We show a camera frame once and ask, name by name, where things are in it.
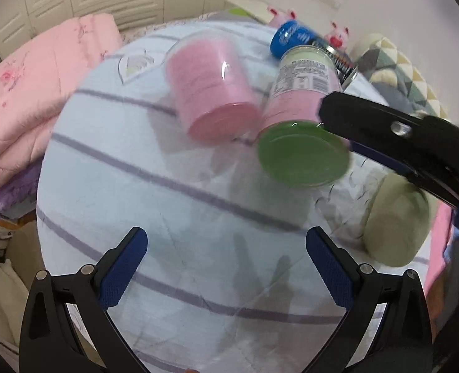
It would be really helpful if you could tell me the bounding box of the pink green plastic cup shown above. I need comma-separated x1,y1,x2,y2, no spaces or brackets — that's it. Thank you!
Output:
257,45,351,187

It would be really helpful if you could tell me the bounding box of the grey plush toy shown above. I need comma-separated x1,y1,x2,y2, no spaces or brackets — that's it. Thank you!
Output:
372,83,430,116

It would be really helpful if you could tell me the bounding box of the triangle pattern quilted cushion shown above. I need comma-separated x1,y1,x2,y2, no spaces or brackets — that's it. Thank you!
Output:
350,33,448,120

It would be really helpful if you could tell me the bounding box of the pink blanket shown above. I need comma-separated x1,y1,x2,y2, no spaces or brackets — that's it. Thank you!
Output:
424,202,453,294

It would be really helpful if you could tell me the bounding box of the beige cloth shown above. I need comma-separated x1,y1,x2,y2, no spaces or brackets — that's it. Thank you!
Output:
0,221,43,359

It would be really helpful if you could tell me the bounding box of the pink bunny plush right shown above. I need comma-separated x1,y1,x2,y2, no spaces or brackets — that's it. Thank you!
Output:
324,22,350,51

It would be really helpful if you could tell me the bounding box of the pink bunny plush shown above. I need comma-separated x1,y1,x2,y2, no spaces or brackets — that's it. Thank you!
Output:
267,6,296,29
324,22,350,51

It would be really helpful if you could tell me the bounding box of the striped white tablecloth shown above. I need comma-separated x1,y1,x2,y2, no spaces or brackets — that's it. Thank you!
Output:
37,21,387,372

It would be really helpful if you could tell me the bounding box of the blue black drink can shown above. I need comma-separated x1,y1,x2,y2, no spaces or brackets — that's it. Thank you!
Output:
268,20,361,92

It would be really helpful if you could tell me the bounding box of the pink bunny plush left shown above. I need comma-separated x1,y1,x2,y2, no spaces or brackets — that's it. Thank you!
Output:
267,6,296,29

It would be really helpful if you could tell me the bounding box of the white bedside table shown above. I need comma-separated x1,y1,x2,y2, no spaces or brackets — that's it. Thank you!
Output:
224,0,274,25

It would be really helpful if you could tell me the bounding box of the pink folded quilt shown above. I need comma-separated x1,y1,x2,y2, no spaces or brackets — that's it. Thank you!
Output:
0,14,123,188

